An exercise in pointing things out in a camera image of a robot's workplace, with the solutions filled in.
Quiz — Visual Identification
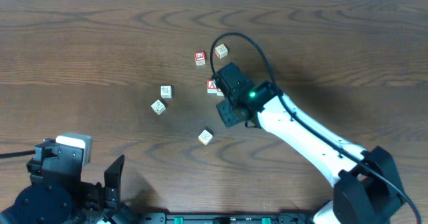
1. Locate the red letter I block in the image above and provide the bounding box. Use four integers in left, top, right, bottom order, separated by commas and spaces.
217, 88, 224, 96

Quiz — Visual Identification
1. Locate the red letter A block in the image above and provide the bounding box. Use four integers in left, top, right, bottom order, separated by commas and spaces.
207, 80, 217, 94

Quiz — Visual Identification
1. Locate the yellow wooden block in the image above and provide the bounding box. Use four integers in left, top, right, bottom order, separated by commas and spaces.
160, 86, 173, 99

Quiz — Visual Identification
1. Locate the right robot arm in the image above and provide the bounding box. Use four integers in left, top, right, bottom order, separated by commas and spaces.
212, 63, 407, 223

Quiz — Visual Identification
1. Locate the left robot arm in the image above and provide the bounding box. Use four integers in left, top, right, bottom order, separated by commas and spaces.
1, 135, 125, 224

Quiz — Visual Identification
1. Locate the white block near blue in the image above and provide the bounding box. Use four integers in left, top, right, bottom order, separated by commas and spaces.
198, 128, 213, 145

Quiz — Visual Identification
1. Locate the white block with red side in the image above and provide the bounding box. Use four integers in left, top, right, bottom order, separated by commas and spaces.
215, 43, 228, 59

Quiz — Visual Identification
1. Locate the red number 3 block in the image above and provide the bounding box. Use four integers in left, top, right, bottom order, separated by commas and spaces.
195, 51, 206, 66

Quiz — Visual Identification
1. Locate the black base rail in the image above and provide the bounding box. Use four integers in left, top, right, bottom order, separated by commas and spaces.
139, 213, 312, 224

